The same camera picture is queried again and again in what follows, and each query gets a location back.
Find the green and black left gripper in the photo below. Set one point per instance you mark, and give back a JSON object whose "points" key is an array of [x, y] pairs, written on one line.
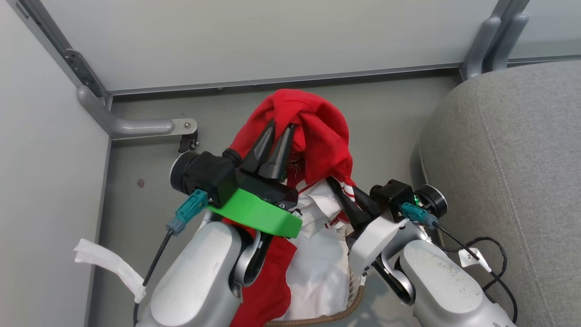
{"points": [[254, 211]]}

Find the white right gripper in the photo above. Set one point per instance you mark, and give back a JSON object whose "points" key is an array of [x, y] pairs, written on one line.
{"points": [[374, 238]]}

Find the red shirt with white trim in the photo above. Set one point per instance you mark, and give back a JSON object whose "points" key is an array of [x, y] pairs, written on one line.
{"points": [[317, 131]]}

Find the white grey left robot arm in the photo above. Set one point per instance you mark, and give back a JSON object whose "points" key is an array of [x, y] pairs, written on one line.
{"points": [[199, 277]]}

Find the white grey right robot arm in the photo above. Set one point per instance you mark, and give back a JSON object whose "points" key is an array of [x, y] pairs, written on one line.
{"points": [[440, 286]]}

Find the white plastic basket liner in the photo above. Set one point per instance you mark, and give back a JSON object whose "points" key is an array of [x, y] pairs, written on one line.
{"points": [[317, 263]]}

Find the white basket with brown rim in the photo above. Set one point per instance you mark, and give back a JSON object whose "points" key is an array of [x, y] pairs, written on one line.
{"points": [[354, 290]]}

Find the black caster wheel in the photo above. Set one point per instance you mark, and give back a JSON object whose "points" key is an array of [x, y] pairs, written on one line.
{"points": [[188, 143]]}

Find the grey partition foot bar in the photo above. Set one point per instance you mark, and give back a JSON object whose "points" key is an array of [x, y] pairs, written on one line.
{"points": [[136, 126]]}

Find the grey fabric sofa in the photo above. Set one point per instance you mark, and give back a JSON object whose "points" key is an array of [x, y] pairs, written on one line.
{"points": [[508, 181]]}

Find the white tape strip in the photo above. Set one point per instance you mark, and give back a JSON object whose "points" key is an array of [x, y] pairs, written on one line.
{"points": [[113, 268]]}

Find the grey rounded partition leg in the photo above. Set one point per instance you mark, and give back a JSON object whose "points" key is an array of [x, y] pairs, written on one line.
{"points": [[508, 41], [481, 45]]}

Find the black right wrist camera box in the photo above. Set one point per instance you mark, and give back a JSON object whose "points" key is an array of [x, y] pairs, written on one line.
{"points": [[395, 195]]}

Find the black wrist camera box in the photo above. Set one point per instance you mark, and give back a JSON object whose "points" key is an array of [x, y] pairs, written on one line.
{"points": [[395, 195], [206, 172]]}

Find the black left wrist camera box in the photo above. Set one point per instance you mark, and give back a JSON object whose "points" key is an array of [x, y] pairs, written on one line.
{"points": [[206, 172]]}

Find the grey metal hinge bracket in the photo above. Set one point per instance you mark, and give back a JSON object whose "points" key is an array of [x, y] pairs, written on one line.
{"points": [[84, 72]]}

